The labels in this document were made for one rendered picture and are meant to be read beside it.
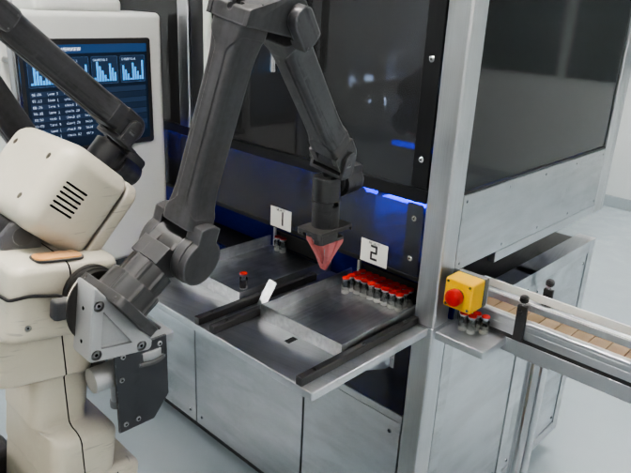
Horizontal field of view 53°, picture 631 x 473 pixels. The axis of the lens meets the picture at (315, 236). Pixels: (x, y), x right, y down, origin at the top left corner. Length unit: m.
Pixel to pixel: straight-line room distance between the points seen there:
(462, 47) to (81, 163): 0.79
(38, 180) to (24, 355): 0.28
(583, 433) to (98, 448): 2.14
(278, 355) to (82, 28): 1.06
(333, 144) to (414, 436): 0.86
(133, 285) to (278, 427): 1.28
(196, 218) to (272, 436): 1.34
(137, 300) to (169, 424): 1.79
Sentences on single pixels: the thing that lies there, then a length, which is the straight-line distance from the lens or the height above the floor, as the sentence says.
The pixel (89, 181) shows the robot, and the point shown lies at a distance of 1.03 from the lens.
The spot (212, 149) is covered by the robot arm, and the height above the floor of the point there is 1.40.
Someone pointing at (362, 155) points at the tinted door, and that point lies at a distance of 1.58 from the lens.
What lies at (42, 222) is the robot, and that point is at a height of 1.28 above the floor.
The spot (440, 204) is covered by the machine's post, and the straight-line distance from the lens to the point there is 1.45.
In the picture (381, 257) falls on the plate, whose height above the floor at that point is 1.02.
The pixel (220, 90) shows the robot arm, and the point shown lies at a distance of 0.90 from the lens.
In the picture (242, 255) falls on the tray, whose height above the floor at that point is 0.88.
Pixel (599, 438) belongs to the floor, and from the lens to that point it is 2.93.
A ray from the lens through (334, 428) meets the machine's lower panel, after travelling 1.94.
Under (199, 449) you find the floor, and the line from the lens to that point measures 2.57.
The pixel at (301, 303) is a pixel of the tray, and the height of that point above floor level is 0.88.
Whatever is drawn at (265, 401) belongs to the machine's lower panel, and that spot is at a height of 0.38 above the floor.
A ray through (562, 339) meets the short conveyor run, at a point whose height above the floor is 0.93.
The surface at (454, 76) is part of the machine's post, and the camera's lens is 1.40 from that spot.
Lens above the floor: 1.61
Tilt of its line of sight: 20 degrees down
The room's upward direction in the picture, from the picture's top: 3 degrees clockwise
